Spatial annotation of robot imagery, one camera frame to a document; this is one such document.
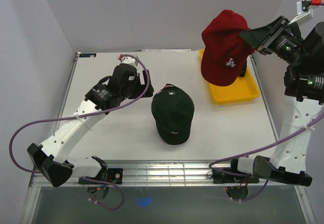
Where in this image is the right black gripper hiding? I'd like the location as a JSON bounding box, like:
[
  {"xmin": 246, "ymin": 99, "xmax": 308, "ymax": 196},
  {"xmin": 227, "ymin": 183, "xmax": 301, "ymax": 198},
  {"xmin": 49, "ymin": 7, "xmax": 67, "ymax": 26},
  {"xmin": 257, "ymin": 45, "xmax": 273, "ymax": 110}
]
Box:
[{"xmin": 238, "ymin": 15, "xmax": 307, "ymax": 65}]

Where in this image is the pink baseball cap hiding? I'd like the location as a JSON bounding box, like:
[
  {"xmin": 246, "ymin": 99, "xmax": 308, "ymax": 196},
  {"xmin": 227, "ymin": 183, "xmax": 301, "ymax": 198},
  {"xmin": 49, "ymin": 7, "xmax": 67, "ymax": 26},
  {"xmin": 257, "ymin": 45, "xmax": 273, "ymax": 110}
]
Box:
[{"xmin": 157, "ymin": 84, "xmax": 175, "ymax": 94}]

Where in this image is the dark green baseball cap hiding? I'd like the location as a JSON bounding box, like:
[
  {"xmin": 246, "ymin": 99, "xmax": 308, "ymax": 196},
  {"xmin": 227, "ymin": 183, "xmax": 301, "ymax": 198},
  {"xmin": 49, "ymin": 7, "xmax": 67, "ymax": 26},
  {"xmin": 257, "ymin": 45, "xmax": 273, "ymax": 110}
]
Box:
[{"xmin": 151, "ymin": 86, "xmax": 194, "ymax": 146}]

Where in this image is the red baseball cap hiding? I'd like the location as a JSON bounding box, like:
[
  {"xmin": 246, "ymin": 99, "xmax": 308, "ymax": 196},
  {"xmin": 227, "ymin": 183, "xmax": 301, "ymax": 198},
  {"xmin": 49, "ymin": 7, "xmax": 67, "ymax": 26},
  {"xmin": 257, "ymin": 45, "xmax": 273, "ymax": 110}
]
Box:
[{"xmin": 201, "ymin": 10, "xmax": 255, "ymax": 86}]

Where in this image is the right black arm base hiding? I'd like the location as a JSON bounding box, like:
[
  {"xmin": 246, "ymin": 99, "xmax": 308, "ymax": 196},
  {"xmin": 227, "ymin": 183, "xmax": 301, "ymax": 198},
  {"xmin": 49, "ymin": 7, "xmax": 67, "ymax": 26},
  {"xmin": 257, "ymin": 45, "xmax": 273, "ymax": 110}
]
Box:
[{"xmin": 206, "ymin": 167, "xmax": 259, "ymax": 184}]

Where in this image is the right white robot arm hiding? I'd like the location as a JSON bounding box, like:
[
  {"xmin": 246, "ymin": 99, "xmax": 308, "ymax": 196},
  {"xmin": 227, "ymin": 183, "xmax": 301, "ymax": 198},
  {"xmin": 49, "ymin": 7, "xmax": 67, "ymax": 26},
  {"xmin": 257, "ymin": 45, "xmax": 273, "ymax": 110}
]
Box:
[{"xmin": 228, "ymin": 16, "xmax": 323, "ymax": 187}]

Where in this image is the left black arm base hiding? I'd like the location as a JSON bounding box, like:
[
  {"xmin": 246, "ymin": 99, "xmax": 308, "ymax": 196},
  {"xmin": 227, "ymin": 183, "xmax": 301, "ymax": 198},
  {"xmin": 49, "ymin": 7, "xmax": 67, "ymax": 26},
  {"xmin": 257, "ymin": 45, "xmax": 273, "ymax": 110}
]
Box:
[{"xmin": 78, "ymin": 168, "xmax": 124, "ymax": 185}]

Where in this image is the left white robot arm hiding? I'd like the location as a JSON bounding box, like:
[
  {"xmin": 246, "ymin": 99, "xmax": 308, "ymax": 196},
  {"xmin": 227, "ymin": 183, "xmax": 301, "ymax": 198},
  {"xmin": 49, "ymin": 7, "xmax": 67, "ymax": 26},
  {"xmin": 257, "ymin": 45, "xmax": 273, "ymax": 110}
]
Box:
[{"xmin": 27, "ymin": 63, "xmax": 153, "ymax": 187}]

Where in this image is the black cap gold logo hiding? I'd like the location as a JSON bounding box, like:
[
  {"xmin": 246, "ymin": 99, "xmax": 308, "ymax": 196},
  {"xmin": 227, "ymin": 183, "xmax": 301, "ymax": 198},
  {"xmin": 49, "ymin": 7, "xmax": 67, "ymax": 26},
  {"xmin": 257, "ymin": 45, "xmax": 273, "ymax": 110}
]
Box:
[{"xmin": 238, "ymin": 61, "xmax": 247, "ymax": 77}]

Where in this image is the yellow plastic tray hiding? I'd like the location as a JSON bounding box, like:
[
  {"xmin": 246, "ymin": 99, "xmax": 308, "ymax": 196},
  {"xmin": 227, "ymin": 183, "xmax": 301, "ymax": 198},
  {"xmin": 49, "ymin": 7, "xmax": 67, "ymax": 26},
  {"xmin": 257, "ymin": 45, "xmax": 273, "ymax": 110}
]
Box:
[{"xmin": 199, "ymin": 48, "xmax": 261, "ymax": 105}]

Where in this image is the blue label sticker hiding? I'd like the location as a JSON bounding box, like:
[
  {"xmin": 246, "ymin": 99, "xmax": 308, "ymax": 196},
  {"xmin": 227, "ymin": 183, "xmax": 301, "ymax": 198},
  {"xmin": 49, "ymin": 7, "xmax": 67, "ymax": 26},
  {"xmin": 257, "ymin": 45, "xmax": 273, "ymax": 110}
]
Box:
[{"xmin": 78, "ymin": 53, "xmax": 97, "ymax": 58}]

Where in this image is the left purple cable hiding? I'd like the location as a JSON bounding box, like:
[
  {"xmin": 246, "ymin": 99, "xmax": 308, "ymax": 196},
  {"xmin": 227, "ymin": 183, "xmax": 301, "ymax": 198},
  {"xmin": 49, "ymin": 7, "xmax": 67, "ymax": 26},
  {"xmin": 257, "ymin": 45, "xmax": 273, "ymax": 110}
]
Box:
[{"xmin": 9, "ymin": 54, "xmax": 150, "ymax": 211}]

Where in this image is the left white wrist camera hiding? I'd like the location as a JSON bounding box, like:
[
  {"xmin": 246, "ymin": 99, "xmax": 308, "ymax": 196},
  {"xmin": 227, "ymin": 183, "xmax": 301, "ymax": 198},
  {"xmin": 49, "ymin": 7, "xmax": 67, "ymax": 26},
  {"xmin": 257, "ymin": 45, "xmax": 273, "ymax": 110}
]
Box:
[{"xmin": 118, "ymin": 54, "xmax": 139, "ymax": 68}]

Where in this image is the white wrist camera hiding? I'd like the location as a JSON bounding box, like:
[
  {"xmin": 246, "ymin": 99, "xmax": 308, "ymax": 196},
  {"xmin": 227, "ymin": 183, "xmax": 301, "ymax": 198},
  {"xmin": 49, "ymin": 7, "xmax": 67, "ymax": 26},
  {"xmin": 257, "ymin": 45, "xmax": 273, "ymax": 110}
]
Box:
[
  {"xmin": 118, "ymin": 54, "xmax": 139, "ymax": 68},
  {"xmin": 289, "ymin": 0, "xmax": 323, "ymax": 25}
]

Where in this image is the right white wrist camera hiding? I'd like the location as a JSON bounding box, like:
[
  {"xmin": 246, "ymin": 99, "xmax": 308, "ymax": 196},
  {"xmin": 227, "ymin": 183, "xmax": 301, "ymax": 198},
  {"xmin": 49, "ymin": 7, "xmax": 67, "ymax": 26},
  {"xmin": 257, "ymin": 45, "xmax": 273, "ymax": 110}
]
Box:
[{"xmin": 289, "ymin": 0, "xmax": 323, "ymax": 25}]

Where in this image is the aluminium frame rail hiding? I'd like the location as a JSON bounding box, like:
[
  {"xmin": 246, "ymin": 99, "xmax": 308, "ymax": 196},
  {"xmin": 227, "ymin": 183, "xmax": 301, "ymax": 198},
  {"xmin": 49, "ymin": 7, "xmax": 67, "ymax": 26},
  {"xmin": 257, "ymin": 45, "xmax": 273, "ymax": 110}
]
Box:
[{"xmin": 29, "ymin": 159, "xmax": 304, "ymax": 188}]

